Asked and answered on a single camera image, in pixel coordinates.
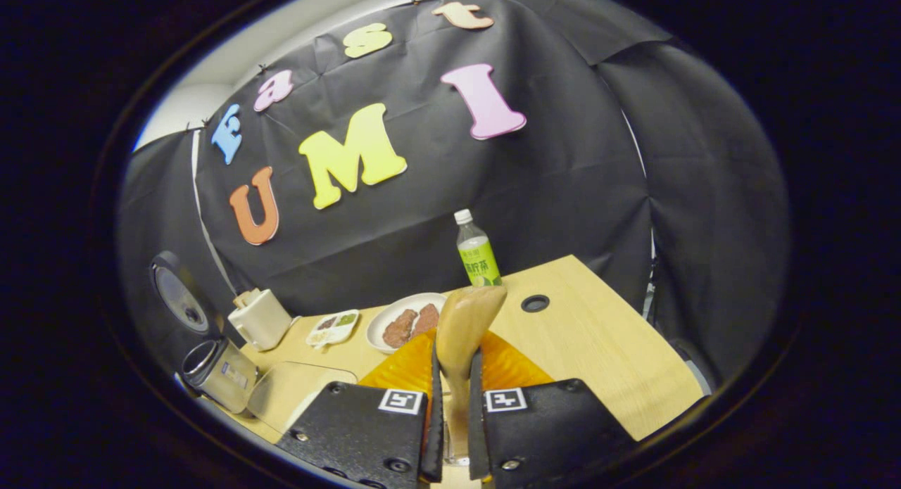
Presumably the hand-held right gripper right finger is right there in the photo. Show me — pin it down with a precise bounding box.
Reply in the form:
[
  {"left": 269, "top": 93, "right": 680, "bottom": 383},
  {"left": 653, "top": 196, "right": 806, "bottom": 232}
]
[{"left": 468, "top": 331, "right": 634, "bottom": 489}]

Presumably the green tea bottle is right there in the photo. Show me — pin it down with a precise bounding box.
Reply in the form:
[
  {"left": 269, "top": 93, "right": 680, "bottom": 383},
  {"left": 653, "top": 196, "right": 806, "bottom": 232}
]
[{"left": 454, "top": 209, "right": 503, "bottom": 287}]

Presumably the white toaster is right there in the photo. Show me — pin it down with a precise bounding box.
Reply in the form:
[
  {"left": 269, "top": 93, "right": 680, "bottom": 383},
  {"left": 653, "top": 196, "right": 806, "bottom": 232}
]
[{"left": 227, "top": 288, "right": 293, "bottom": 352}]

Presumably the black silver rice cooker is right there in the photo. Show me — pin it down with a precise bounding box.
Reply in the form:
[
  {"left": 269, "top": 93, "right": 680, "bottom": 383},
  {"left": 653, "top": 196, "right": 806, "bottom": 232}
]
[{"left": 149, "top": 251, "right": 259, "bottom": 414}]

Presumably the white plate with brown meat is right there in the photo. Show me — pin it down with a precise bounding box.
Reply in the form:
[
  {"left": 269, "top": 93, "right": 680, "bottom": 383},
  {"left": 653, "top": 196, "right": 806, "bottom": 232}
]
[{"left": 366, "top": 293, "right": 448, "bottom": 354}]

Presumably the white divided side dish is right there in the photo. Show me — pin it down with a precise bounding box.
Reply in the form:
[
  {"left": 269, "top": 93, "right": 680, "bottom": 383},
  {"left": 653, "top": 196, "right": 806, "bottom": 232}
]
[{"left": 306, "top": 310, "right": 360, "bottom": 348}]

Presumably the wooden spoon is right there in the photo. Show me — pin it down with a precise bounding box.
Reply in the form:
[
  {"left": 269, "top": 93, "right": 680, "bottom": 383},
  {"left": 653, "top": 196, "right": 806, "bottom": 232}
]
[{"left": 436, "top": 285, "right": 508, "bottom": 462}]

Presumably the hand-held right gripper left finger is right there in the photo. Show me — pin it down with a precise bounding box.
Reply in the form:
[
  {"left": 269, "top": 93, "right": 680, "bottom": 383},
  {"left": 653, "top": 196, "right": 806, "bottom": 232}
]
[{"left": 276, "top": 329, "right": 446, "bottom": 489}]

